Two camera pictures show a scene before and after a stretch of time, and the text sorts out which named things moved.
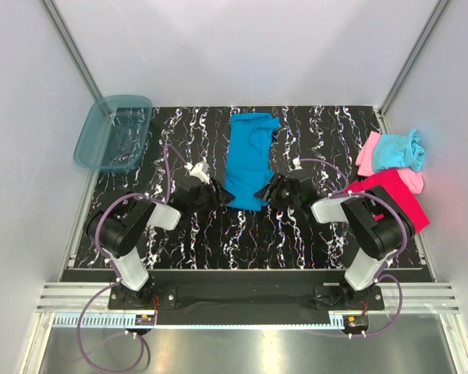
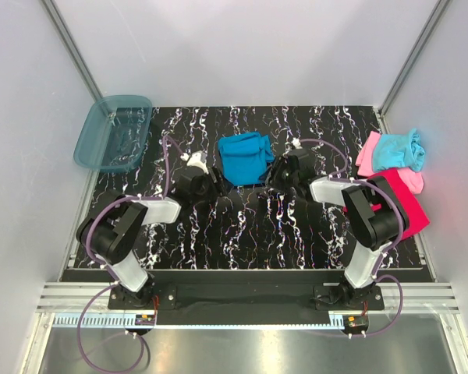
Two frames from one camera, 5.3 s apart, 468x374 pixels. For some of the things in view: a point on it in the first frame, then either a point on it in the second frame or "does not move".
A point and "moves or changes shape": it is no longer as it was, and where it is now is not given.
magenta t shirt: [399, 191] does not move
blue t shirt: [247, 171] moves or changes shape
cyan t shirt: [398, 151] does not move
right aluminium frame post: [426, 33] does not move
